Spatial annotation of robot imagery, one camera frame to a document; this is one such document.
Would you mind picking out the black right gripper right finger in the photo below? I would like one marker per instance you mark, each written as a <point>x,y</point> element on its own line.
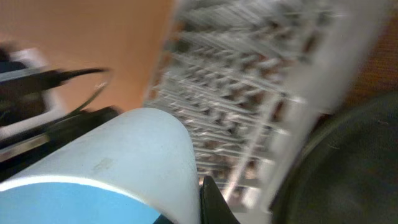
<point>214,209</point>

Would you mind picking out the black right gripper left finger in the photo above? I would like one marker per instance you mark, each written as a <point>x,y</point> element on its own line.
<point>26,148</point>

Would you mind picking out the light blue cup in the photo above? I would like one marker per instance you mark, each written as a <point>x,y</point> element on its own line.
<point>132,169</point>

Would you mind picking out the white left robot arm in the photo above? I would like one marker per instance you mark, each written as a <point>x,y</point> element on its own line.
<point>25,104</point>

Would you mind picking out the grey plastic dishwasher rack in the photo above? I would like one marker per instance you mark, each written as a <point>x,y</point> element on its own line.
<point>250,79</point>

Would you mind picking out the round black tray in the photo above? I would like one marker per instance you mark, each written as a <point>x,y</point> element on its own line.
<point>347,172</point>

